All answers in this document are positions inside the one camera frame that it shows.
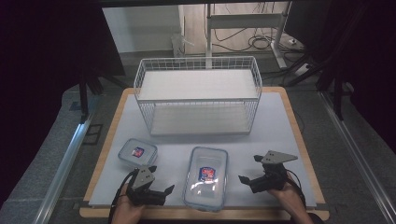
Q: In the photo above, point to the white power strip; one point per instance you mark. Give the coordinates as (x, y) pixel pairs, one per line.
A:
(302, 70)

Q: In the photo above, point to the large rectangular clear food container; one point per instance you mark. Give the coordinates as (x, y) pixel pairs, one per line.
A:
(205, 188)

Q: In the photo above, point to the person's left hand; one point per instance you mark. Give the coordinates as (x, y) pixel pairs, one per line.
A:
(127, 211)

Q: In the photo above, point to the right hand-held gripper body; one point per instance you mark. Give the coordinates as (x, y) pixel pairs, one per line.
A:
(271, 179)

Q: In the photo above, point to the small square clear food container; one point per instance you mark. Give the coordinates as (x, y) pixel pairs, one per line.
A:
(137, 152)

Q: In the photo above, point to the white metal desk frame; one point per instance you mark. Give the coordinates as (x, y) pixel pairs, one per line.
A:
(243, 21)

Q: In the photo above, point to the white plastic bag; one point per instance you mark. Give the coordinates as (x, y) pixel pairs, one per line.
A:
(179, 45)

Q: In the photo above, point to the person's right hand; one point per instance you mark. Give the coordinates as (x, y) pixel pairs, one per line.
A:
(288, 194)

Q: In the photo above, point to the black metal stand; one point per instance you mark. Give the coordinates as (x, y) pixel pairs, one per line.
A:
(337, 93)
(83, 99)

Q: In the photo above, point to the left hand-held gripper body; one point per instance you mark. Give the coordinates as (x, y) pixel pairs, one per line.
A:
(144, 179)

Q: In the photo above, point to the dark curtain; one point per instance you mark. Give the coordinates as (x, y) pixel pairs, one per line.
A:
(37, 77)
(370, 62)

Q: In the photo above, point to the aluminium floor rail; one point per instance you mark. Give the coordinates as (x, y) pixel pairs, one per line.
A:
(62, 165)
(358, 155)

